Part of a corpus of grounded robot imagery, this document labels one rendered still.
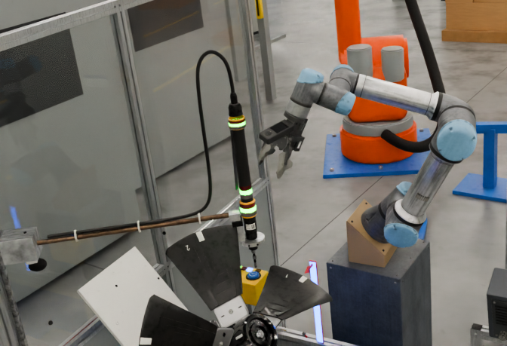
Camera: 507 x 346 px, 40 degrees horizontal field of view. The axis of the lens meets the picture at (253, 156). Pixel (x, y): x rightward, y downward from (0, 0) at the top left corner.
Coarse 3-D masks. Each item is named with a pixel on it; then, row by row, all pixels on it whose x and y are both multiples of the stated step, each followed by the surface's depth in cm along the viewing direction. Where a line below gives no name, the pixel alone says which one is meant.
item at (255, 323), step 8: (240, 320) 196; (248, 320) 192; (256, 320) 195; (264, 320) 196; (240, 328) 191; (248, 328) 192; (256, 328) 193; (264, 328) 194; (272, 328) 196; (232, 336) 192; (248, 336) 189; (256, 336) 192; (264, 336) 194; (272, 336) 195; (232, 344) 192; (240, 344) 190; (248, 344) 188; (256, 344) 190; (264, 344) 191; (272, 344) 193
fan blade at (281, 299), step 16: (272, 272) 224; (288, 272) 224; (272, 288) 217; (288, 288) 217; (304, 288) 218; (320, 288) 220; (272, 304) 210; (288, 304) 210; (304, 304) 211; (320, 304) 214
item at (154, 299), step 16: (160, 304) 178; (144, 320) 175; (160, 320) 177; (176, 320) 180; (192, 320) 183; (144, 336) 175; (160, 336) 177; (176, 336) 180; (192, 336) 183; (208, 336) 186
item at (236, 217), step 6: (234, 216) 189; (240, 216) 192; (234, 222) 189; (240, 222) 189; (240, 228) 190; (240, 234) 191; (258, 234) 194; (240, 240) 192; (246, 240) 192; (252, 240) 191; (258, 240) 191; (264, 240) 193; (246, 246) 191; (252, 246) 190
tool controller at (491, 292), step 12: (492, 276) 201; (504, 276) 200; (492, 288) 198; (504, 288) 197; (492, 300) 197; (504, 300) 195; (492, 312) 200; (504, 312) 197; (492, 324) 203; (504, 324) 200; (492, 336) 206; (504, 336) 201
